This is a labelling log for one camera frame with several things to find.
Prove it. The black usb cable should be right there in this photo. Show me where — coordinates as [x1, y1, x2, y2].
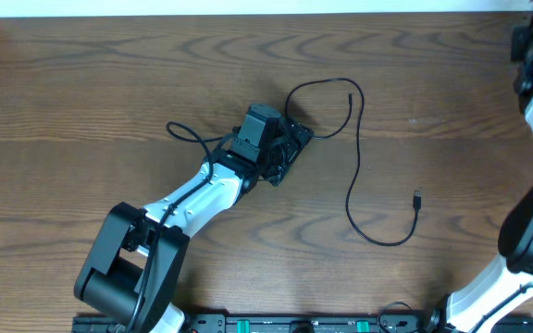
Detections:
[284, 77, 424, 248]

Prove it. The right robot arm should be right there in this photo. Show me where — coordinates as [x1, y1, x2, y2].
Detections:
[422, 13, 533, 332]

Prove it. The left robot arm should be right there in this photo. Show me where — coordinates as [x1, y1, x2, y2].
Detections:
[73, 104, 314, 332]

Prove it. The left camera black cable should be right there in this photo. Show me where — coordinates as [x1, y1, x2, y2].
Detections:
[125, 120, 240, 333]

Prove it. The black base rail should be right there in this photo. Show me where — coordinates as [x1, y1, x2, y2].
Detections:
[70, 309, 533, 333]

